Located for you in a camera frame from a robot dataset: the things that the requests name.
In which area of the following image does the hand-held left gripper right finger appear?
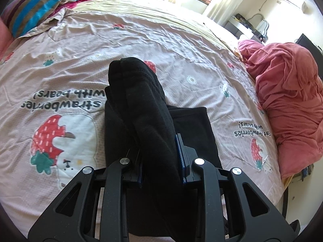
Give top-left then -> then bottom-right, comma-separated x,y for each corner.
174,133 -> 297,242

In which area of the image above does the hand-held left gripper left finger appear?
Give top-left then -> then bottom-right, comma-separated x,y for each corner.
27,149 -> 144,242

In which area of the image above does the black garment with orange trim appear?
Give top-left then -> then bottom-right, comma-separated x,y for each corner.
104,57 -> 224,242

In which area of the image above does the crumpled pink blanket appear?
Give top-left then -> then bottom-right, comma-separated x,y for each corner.
237,40 -> 323,180

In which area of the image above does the pink strawberry print bed sheet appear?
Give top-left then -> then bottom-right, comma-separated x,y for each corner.
0,0 -> 285,242

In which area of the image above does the beige striped blanket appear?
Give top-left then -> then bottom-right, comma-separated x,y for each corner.
72,0 -> 243,56

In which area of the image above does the cluttered desk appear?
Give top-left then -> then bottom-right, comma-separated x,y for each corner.
224,13 -> 270,44

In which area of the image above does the white curtain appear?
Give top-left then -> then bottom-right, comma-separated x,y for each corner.
202,0 -> 253,27

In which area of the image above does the black monitor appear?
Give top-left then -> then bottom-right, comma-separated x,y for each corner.
295,33 -> 323,77

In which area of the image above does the patterned beige cloth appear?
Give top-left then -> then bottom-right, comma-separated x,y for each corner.
16,6 -> 88,41

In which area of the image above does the magenta cloth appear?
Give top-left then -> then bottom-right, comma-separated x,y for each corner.
59,0 -> 91,12

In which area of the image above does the pink quilted blanket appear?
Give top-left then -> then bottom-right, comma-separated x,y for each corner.
0,19 -> 15,61

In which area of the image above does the striped fleece pillow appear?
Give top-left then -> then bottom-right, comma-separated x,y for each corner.
0,0 -> 82,39

